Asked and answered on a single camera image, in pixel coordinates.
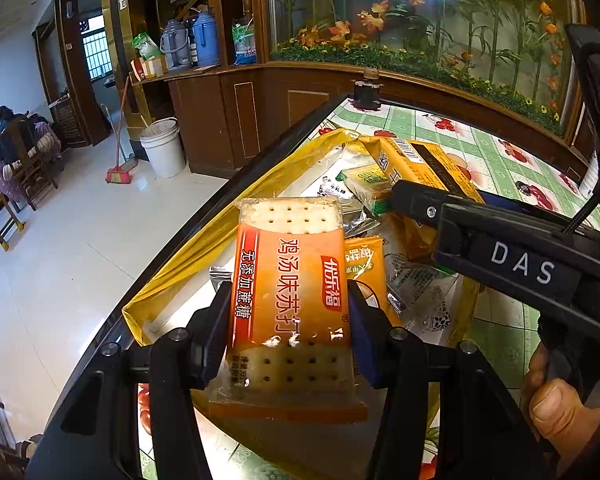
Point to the red and white boxes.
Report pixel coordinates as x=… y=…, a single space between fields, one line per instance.
x=147 y=69

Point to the orange snack pouch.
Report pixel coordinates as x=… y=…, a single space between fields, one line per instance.
x=365 y=260

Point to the white tray with yellow tape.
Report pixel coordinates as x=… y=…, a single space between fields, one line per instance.
x=205 y=240

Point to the blue thermos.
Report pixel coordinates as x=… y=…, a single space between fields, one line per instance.
x=207 y=40

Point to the white candy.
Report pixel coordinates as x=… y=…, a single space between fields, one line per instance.
x=335 y=187

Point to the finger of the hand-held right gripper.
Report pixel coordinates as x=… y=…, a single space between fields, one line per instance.
x=415 y=201

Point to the wooden stool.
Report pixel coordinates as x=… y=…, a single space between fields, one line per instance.
x=0 y=215

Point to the green yellow cracker packet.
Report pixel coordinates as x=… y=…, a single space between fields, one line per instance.
x=367 y=180

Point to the wooden chair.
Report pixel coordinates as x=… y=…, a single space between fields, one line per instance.
x=35 y=165

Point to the low wooden cabinet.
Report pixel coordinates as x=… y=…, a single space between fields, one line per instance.
x=205 y=120

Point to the green plastic bag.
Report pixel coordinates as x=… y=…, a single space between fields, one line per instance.
x=146 y=46

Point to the grey kettle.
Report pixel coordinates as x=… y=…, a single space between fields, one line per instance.
x=174 y=45

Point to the small black jar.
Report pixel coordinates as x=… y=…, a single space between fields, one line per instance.
x=367 y=94

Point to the window with metal grille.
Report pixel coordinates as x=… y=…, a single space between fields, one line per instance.
x=96 y=47

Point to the clear packet with dark cake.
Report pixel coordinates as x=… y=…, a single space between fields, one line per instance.
x=420 y=295

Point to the green fruit print tablecloth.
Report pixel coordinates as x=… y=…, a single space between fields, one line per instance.
x=405 y=121

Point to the person's right hand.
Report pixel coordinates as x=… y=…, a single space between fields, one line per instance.
x=555 y=405

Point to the white plastic bucket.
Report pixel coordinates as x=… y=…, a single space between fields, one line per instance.
x=164 y=152

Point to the red broom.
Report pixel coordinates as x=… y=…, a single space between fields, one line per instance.
x=120 y=175

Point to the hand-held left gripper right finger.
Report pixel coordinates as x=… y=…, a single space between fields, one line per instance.
x=365 y=342

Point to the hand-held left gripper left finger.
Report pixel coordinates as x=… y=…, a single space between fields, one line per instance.
x=215 y=335

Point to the orange cracker packet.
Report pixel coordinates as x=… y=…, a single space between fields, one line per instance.
x=290 y=300

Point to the silver foil packet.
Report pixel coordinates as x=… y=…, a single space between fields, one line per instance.
x=355 y=222
x=220 y=275

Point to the dark orange biscuit packet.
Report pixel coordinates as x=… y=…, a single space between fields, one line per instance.
x=420 y=160

